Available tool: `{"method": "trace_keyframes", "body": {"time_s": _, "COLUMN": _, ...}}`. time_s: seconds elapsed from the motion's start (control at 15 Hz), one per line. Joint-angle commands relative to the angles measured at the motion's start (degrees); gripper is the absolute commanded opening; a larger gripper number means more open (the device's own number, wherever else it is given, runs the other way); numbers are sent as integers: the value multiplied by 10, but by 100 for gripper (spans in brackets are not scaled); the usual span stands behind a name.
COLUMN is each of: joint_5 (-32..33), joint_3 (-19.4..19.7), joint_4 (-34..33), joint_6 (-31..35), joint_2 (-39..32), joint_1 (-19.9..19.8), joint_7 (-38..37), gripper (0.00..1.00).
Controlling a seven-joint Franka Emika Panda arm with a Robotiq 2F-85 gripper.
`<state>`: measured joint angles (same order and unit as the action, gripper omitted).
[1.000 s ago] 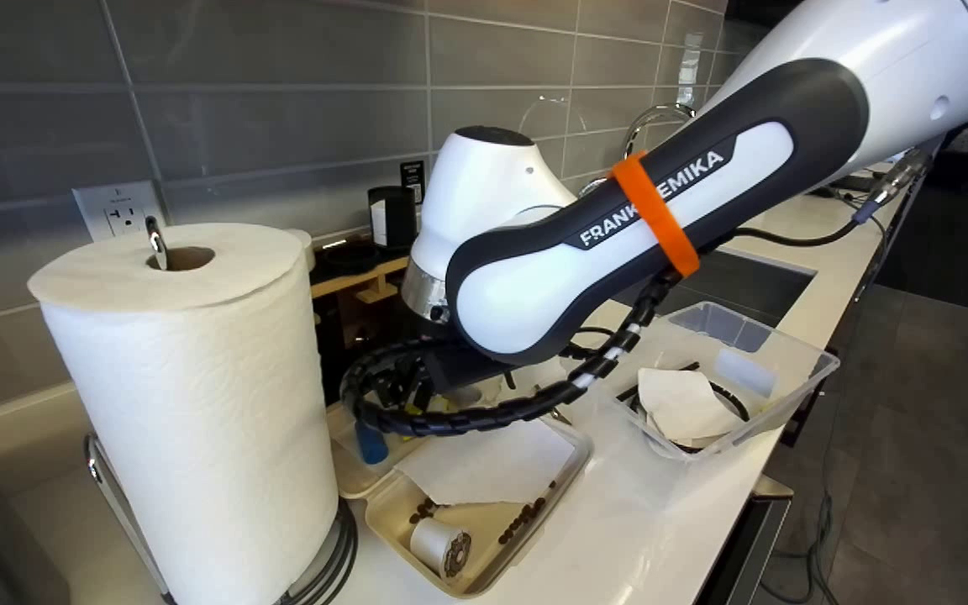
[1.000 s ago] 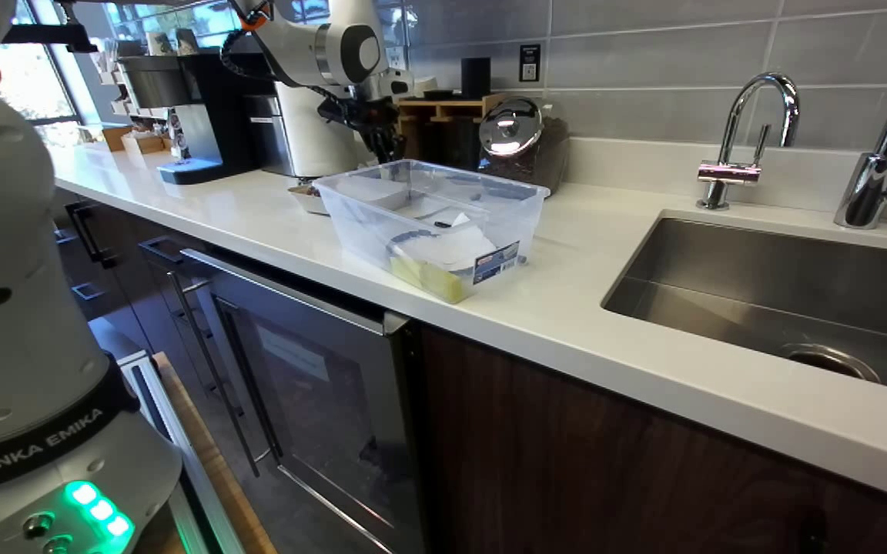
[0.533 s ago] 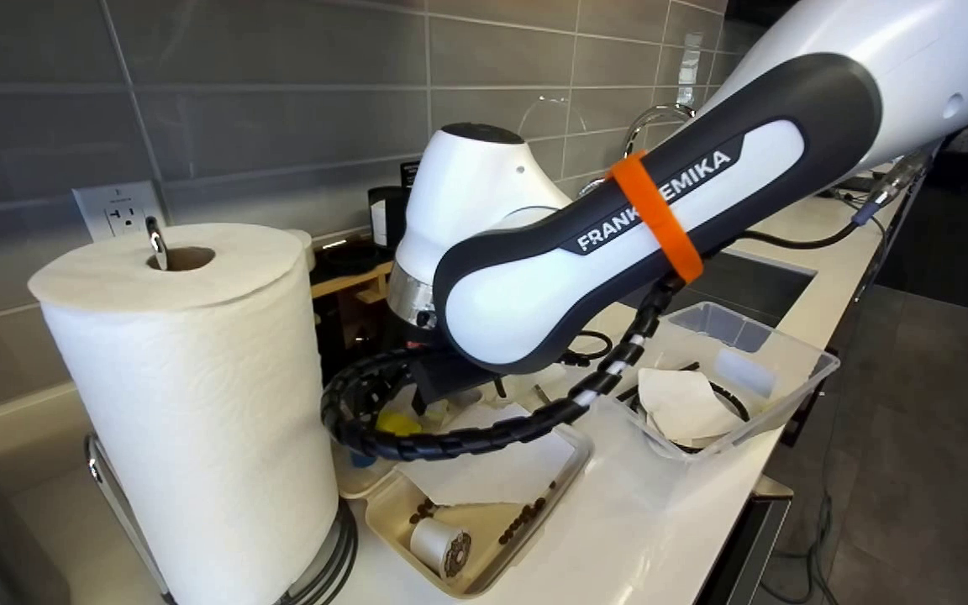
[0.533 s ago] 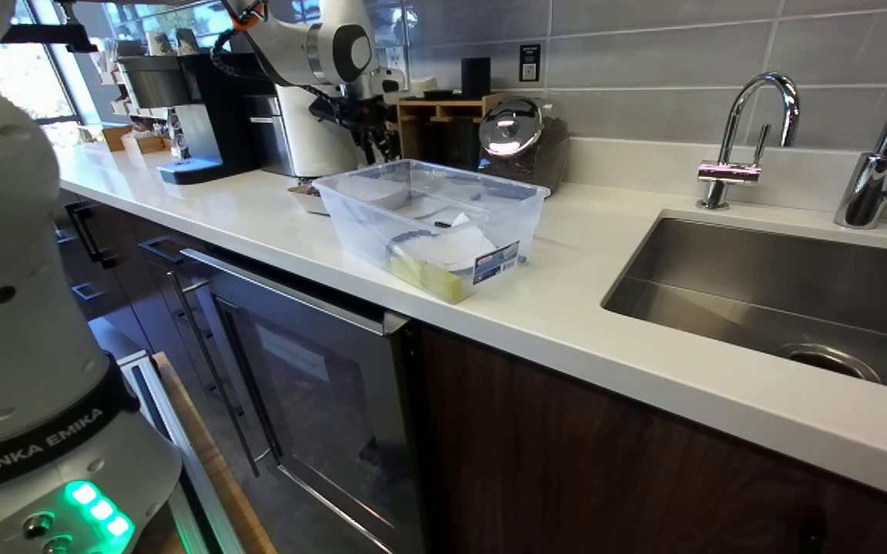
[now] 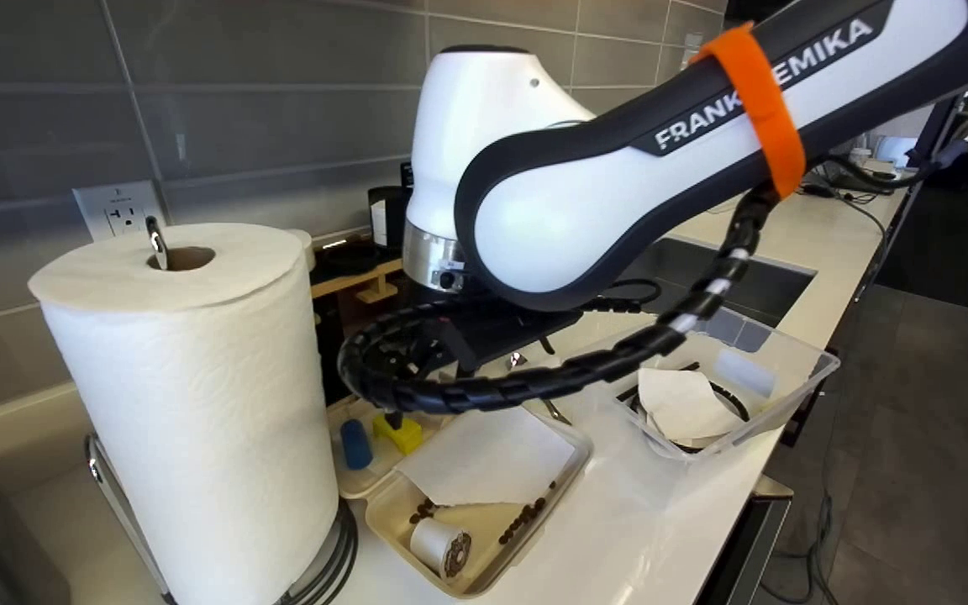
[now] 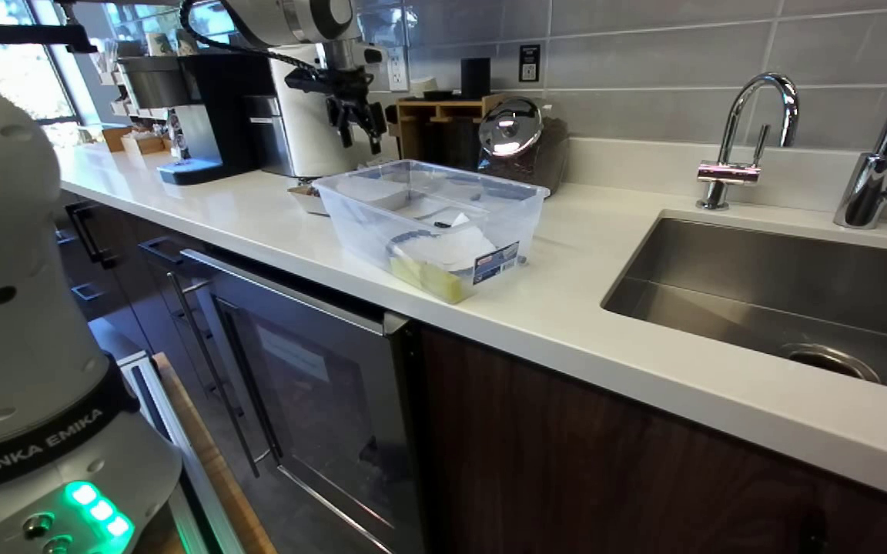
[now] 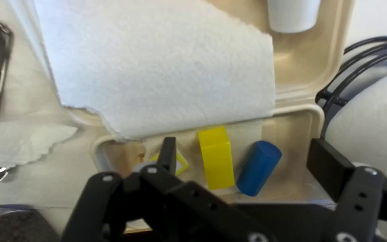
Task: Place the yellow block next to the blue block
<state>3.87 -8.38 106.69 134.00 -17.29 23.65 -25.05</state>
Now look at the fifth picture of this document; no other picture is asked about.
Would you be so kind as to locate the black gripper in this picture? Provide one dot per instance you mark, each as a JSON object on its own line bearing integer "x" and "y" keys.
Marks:
{"x": 487, "y": 331}

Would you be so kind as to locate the yellow block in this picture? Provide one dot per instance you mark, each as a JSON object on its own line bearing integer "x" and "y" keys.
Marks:
{"x": 407, "y": 434}

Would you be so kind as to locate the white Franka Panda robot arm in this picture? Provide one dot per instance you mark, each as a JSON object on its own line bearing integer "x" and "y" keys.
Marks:
{"x": 573, "y": 213}

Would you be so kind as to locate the blue block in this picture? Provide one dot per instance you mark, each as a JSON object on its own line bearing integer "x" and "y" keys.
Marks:
{"x": 358, "y": 445}

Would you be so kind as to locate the shallow white tray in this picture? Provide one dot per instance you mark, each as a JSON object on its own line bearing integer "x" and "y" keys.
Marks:
{"x": 354, "y": 482}

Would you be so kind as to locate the white paper sheet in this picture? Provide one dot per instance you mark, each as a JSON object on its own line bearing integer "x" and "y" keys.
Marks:
{"x": 497, "y": 459}

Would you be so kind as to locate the small white tape roll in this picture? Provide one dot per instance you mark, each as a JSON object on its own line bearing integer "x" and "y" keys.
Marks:
{"x": 439, "y": 547}

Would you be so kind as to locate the wooden countertop rack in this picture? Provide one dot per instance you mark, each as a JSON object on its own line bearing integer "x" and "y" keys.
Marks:
{"x": 354, "y": 281}

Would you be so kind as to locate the metal paper towel holder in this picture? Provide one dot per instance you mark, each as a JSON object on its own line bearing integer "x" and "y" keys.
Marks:
{"x": 321, "y": 559}

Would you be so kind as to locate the small black parts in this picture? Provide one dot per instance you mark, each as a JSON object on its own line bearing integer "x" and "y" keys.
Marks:
{"x": 528, "y": 513}

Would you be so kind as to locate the white paper towel roll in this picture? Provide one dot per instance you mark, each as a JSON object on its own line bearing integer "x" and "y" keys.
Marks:
{"x": 204, "y": 426}

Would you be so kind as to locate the clear plastic storage container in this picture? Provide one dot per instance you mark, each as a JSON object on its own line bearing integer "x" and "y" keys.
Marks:
{"x": 753, "y": 380}

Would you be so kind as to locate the wall power outlet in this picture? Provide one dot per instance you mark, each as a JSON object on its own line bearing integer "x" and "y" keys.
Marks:
{"x": 117, "y": 211}

